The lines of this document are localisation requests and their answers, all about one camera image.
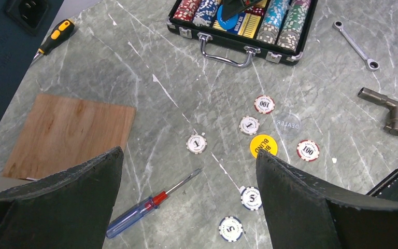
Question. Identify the blue red screwdriver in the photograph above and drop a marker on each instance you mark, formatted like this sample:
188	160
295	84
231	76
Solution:
140	210

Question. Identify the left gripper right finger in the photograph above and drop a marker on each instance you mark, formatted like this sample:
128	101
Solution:
304	211

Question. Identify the blue poker chip left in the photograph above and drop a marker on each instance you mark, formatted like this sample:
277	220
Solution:
230	229

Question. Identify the yellow big blind button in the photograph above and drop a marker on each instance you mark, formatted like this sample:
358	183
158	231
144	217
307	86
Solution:
263	142

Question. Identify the red poker chip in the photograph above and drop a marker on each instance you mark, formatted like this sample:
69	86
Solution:
308	150
264	104

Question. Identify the yellow black screwdriver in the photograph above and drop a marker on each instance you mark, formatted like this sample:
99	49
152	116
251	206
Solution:
59	34

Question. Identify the red poker chip lower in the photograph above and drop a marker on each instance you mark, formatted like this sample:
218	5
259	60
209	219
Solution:
308	150

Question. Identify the red poker chip upper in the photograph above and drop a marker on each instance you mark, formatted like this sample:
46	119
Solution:
264	104

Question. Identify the silver ratchet wrench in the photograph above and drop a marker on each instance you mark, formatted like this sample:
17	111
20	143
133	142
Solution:
370	64

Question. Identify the wooden board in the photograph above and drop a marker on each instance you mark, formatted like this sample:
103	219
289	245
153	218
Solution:
62	132

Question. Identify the dark grey rack server chassis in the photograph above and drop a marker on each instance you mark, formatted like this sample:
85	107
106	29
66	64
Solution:
23	26

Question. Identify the blue poker chip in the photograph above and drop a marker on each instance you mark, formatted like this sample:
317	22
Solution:
230	229
250	198

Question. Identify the grey poker chip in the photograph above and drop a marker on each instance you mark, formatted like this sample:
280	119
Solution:
196	144
249	125

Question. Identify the blue small blind button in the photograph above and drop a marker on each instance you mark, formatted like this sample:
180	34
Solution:
226	24

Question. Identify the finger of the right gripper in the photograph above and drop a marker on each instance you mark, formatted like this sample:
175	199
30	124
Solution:
233	7

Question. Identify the blue poker chip right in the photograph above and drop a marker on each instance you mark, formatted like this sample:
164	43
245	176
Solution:
250	198

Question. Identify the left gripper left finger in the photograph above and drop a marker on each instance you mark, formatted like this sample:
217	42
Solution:
69	209

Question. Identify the black poker chip case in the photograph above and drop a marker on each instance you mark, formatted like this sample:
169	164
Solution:
272	30

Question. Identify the clear dealer button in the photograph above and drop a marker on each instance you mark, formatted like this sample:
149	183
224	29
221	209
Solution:
288	124

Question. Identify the yellow blue card deck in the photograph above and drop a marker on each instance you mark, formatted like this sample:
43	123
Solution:
246	26

